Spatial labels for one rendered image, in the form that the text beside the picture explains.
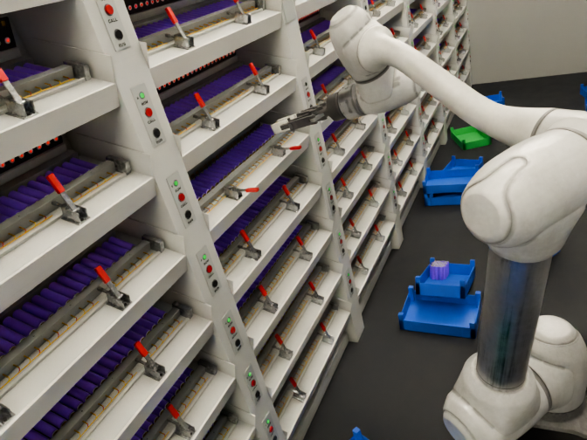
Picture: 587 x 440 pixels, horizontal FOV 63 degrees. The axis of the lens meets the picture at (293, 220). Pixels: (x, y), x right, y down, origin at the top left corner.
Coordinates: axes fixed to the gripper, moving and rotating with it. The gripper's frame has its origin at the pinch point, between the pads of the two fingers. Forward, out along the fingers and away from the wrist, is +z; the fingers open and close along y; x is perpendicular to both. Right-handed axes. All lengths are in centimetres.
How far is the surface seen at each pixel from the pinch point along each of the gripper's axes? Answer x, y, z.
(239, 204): 9.4, 31.4, 2.5
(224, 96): -15.5, 15.5, 3.9
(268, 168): 8.1, 12.4, 3.3
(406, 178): 81, -131, 21
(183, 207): 0, 51, 0
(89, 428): 24, 89, 11
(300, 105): -1.1, -14.9, 0.9
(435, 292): 95, -38, -10
